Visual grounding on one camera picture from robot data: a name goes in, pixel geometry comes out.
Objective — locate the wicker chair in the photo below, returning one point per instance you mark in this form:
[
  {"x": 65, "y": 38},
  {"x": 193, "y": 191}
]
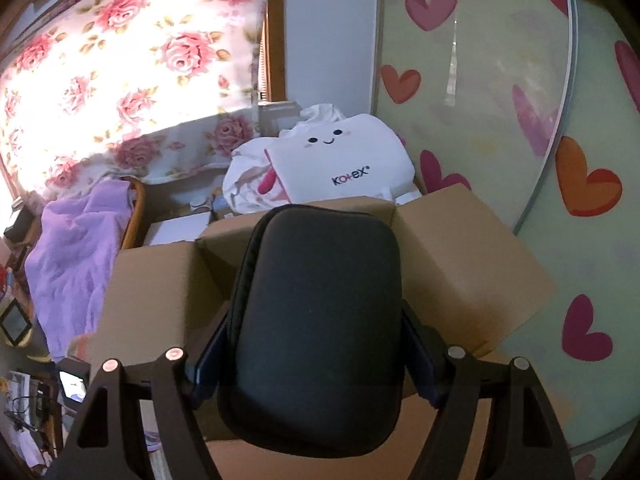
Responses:
[{"x": 134, "y": 210}]

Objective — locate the black zip case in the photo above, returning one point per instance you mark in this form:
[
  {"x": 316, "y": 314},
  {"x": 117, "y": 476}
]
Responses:
[{"x": 315, "y": 330}]

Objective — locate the black picture frame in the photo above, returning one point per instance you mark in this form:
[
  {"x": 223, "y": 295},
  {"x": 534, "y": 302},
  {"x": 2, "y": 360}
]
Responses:
[{"x": 16, "y": 324}]

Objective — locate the purple cloth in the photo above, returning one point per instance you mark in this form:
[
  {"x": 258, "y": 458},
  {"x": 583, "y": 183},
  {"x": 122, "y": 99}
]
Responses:
[{"x": 75, "y": 265}]

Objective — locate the brown cardboard box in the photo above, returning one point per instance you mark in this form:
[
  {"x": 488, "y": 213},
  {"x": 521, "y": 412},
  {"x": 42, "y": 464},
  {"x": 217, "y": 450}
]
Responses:
[{"x": 450, "y": 280}]

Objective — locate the floral rose curtain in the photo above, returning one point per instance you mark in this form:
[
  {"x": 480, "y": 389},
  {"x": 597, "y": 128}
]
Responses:
[{"x": 125, "y": 60}]

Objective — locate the cluttered desk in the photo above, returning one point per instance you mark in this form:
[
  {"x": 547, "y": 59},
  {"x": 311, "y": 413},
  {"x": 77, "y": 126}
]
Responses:
[{"x": 30, "y": 410}]

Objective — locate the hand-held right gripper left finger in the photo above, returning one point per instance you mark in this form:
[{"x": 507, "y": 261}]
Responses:
[{"x": 202, "y": 365}]

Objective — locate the heart print wardrobe door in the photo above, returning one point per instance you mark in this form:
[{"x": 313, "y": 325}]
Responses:
[{"x": 525, "y": 110}]

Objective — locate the white crumpled plastic bag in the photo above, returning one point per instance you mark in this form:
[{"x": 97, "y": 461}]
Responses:
[{"x": 250, "y": 180}]

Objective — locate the white Kotex package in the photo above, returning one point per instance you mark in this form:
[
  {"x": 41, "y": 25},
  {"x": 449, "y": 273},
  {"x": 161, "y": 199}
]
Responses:
[{"x": 330, "y": 165}]

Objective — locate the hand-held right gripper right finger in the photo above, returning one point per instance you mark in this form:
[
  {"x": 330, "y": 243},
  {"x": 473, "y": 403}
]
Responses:
[{"x": 424, "y": 360}]

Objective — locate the white box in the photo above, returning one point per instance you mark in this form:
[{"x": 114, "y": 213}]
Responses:
[{"x": 177, "y": 230}]

